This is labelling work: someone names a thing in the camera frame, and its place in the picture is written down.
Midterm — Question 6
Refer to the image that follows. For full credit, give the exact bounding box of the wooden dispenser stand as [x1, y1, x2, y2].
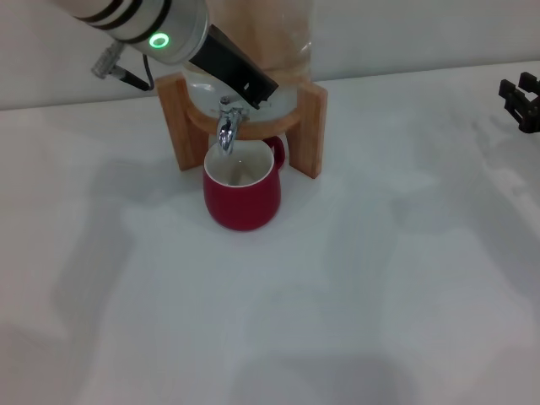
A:
[154, 73, 329, 181]

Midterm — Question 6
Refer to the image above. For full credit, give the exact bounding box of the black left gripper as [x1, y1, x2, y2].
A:
[187, 24, 280, 111]

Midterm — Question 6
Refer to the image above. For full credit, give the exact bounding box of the glass water dispenser jar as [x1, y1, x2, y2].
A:
[185, 0, 316, 127]

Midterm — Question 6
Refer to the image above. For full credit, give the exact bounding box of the black cable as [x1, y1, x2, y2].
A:
[116, 54, 155, 92]

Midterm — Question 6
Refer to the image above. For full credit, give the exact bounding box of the red ceramic cup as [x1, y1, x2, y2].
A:
[202, 135, 288, 233]

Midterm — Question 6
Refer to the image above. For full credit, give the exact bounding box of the metal cable plug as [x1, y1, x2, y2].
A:
[91, 40, 127, 79]

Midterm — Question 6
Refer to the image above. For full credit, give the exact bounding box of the chrome faucet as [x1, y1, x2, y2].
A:
[216, 95, 273, 158]

